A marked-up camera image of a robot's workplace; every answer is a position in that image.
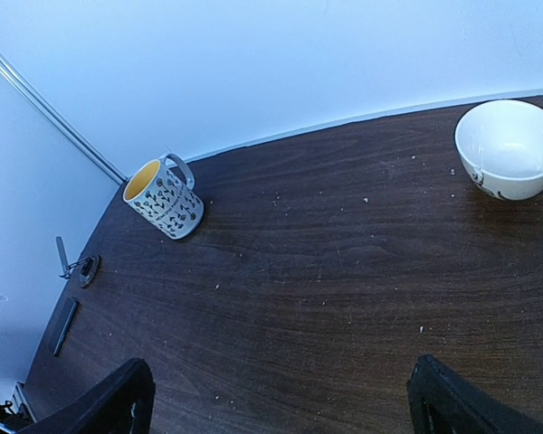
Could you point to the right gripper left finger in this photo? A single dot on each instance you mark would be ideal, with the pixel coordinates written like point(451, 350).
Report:
point(121, 403)

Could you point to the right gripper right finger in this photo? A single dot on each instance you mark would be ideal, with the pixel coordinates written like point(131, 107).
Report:
point(441, 401)

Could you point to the small black phone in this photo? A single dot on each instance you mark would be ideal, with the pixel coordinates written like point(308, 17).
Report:
point(63, 324)

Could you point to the dark grey small phone stand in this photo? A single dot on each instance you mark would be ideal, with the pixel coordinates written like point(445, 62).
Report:
point(87, 267)

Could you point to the patterned mug yellow inside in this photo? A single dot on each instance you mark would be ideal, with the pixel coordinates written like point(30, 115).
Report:
point(162, 192)

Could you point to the white ceramic bowl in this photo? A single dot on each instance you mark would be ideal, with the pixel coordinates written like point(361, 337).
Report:
point(500, 144)

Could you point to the left aluminium frame post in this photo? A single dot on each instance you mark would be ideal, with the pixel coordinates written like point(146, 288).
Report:
point(56, 120)

